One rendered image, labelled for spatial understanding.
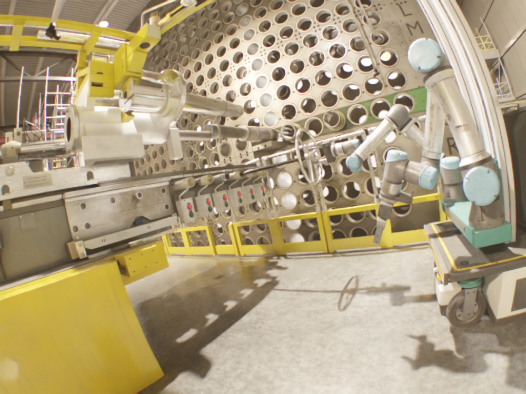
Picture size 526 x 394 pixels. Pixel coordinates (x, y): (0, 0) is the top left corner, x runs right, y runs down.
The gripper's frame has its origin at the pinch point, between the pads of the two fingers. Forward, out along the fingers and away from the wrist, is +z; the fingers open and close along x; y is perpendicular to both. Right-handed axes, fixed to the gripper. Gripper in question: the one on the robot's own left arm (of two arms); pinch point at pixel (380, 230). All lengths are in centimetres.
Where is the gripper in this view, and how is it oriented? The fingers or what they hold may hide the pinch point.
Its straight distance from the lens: 99.2
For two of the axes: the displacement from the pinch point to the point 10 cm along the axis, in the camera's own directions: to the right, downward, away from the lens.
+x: -5.6, 3.0, -7.7
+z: -0.4, 9.2, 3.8
